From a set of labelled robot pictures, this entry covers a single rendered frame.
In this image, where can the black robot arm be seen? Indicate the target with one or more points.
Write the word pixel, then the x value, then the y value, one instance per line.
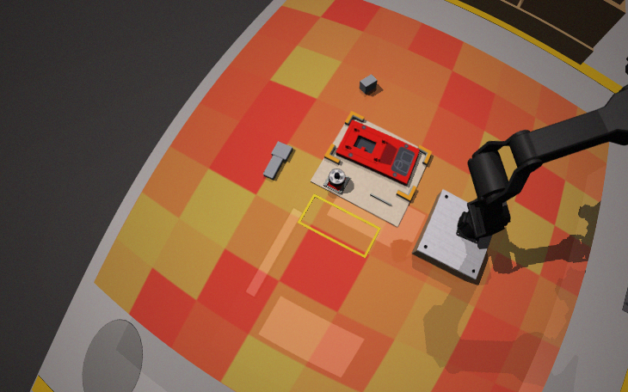
pixel 489 213

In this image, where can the black wheel with grey hub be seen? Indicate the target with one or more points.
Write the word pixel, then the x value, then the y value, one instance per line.
pixel 336 182

